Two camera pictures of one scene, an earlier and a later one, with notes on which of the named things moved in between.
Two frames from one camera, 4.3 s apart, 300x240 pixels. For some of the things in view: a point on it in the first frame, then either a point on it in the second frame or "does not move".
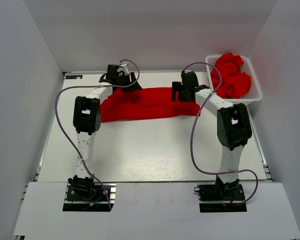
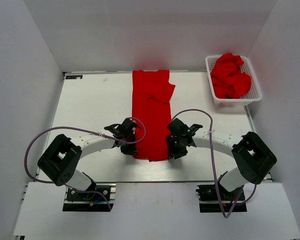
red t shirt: x=149 y=103 -> x=151 y=93
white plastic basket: x=254 y=94 does not move
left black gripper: x=135 y=87 -> x=131 y=150
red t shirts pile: x=235 y=82 does not move
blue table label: x=74 y=77 does not move
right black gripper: x=177 y=86 -> x=172 y=150
